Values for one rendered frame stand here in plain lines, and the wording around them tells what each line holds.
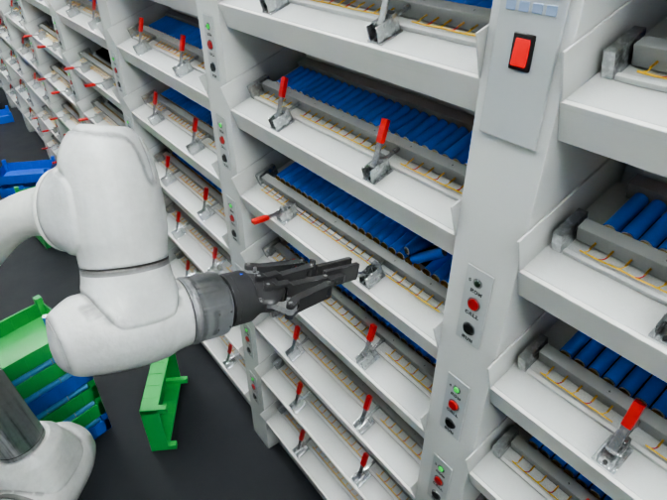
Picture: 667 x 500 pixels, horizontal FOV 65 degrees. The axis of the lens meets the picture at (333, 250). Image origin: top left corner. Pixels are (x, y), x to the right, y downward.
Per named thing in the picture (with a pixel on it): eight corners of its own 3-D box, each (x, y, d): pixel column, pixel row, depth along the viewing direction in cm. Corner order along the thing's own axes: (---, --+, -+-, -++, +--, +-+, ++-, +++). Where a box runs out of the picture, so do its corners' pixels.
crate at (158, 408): (152, 451, 169) (177, 448, 170) (138, 411, 158) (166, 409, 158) (166, 381, 194) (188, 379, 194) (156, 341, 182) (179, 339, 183)
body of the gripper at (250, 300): (206, 308, 76) (261, 294, 81) (234, 340, 70) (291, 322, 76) (208, 263, 72) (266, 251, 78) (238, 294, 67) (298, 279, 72)
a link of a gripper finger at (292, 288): (261, 282, 74) (266, 287, 73) (327, 269, 80) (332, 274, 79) (259, 305, 75) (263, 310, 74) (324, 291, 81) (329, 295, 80)
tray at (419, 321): (441, 363, 81) (434, 328, 74) (246, 209, 120) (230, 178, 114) (524, 285, 87) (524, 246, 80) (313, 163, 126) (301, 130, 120)
